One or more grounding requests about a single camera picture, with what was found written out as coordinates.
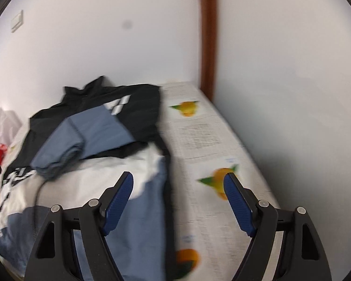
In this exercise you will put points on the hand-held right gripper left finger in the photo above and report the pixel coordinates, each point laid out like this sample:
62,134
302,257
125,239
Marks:
120,199

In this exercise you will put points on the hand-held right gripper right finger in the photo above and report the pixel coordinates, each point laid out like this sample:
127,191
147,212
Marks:
237,202

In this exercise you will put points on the black blue white jacket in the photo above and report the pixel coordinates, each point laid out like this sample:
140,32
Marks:
134,108

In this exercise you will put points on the white plastic bag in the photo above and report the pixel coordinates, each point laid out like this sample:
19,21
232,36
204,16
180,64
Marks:
5,123

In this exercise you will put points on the fruit print tablecloth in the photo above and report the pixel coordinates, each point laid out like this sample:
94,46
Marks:
199,134

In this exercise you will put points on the brown wooden door trim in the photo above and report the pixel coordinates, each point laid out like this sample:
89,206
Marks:
208,35

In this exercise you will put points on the white wall switch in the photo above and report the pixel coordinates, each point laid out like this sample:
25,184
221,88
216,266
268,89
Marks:
17,20

